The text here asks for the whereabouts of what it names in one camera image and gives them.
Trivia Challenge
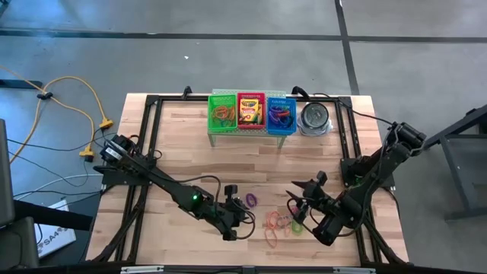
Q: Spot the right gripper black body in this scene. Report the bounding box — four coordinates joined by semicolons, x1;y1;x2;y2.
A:
300;186;355;228

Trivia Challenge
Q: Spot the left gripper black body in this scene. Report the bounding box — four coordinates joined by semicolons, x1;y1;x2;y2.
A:
208;201;250;233

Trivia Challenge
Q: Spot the blue plastic basket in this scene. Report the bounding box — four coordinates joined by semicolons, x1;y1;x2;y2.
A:
266;97;297;136

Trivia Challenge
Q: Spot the green plastic basket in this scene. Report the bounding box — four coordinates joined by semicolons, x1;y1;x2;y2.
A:
207;94;238;134

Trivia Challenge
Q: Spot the red plastic basket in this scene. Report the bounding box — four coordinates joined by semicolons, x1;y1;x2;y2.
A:
237;92;267;132

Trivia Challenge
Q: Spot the black metal side table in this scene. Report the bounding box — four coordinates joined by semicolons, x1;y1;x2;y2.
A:
421;103;487;222

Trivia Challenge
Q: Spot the white cardboard box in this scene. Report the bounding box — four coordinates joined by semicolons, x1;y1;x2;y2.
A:
33;199;78;259

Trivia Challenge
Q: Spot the black flat bar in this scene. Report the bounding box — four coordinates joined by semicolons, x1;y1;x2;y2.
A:
13;199;94;231

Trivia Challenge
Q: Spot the dark grey equipment stand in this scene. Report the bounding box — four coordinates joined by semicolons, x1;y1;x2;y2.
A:
0;118;41;269

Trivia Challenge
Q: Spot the black floor bar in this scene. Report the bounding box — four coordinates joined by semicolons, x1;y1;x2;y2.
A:
0;78;43;90

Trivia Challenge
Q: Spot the silver metal bracket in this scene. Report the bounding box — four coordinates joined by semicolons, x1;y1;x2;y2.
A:
120;266;165;274
332;266;377;274

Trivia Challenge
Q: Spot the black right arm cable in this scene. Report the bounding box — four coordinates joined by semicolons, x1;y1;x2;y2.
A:
314;92;399;126

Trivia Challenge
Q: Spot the yellow extension cable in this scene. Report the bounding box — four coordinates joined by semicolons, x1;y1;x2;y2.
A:
0;63;115;165

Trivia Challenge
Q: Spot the white floor cable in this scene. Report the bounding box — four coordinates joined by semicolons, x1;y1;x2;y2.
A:
14;173;104;201

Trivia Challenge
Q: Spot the black floor cable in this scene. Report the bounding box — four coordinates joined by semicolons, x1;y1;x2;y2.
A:
6;136;106;199

